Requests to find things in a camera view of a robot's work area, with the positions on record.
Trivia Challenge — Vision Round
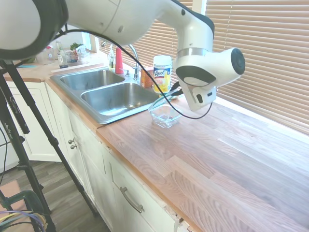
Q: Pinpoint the chrome kitchen faucet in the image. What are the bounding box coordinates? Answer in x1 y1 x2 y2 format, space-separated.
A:
100 41 141 81

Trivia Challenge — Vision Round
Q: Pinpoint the stainless steel double sink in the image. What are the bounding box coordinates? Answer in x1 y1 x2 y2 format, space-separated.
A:
49 68 168 125

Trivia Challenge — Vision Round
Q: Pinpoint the purple cable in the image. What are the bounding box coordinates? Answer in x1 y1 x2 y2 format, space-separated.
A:
0 210 46 229

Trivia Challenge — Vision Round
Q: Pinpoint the teal clear container lid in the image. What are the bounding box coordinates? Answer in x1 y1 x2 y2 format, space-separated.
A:
152 91 183 108

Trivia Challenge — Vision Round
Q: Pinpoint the brown cardboard floor sheet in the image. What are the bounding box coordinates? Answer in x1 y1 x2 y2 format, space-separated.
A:
0 180 21 211

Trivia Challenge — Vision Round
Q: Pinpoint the green black clamp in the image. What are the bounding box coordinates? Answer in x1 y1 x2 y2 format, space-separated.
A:
0 189 49 232

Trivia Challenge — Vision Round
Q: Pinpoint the clear dish soap bottle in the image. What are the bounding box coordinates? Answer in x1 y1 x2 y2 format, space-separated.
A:
108 44 116 71

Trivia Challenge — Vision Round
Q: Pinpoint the yellow Lysol wipes canister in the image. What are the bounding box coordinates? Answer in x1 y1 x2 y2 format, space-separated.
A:
153 55 173 94

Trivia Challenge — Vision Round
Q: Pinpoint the black camera tripod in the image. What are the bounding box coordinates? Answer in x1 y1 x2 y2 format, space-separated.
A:
0 58 102 232

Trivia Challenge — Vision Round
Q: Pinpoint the silver drawer handle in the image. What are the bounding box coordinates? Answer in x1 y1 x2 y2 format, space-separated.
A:
120 186 145 214

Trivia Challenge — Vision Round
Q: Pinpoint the beige window blind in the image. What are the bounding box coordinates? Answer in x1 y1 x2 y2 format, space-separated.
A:
205 0 309 135
98 0 194 71

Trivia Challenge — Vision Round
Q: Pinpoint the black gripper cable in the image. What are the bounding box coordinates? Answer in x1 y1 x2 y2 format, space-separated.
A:
47 28 214 120

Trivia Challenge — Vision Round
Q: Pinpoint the white corner cabinet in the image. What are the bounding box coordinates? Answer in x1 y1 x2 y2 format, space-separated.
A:
0 80 64 162

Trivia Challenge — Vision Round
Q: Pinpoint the white printed food bag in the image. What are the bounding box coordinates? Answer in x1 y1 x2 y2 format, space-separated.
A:
72 45 88 61

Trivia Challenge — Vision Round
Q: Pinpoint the yellow cable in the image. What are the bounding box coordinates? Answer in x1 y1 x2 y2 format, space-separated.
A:
0 212 48 228

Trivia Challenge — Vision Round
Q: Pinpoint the white kitchen base cabinet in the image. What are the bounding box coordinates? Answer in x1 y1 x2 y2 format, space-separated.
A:
45 81 195 232

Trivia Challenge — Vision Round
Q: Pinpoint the clear glass food container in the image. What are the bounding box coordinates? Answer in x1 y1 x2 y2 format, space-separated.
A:
147 104 183 129

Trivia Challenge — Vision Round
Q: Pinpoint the orange cardboard box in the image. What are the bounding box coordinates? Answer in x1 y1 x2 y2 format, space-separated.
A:
140 67 155 88

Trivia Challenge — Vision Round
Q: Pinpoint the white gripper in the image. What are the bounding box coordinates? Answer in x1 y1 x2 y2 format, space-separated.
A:
170 82 217 113

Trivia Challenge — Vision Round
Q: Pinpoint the red plastic bottle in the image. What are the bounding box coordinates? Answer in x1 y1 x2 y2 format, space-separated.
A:
114 46 125 74

